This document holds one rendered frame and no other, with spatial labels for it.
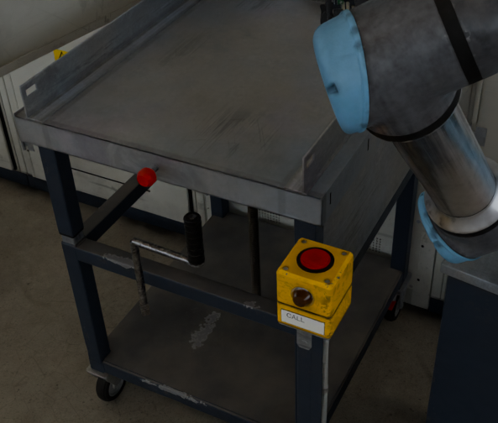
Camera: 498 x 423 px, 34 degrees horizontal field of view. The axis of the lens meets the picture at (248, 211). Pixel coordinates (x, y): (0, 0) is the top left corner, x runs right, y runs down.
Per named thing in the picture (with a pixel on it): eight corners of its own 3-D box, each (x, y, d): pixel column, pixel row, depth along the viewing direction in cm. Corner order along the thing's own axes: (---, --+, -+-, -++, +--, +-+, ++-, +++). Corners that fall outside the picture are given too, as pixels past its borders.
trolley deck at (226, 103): (322, 227, 129) (322, 197, 126) (19, 141, 153) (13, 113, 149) (445, 48, 176) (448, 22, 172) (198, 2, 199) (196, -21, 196)
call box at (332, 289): (329, 342, 109) (331, 287, 102) (275, 324, 112) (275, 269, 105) (351, 304, 114) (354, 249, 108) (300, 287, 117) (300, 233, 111)
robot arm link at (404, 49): (553, 246, 115) (464, 36, 71) (453, 280, 120) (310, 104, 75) (525, 175, 121) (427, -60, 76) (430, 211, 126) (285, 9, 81)
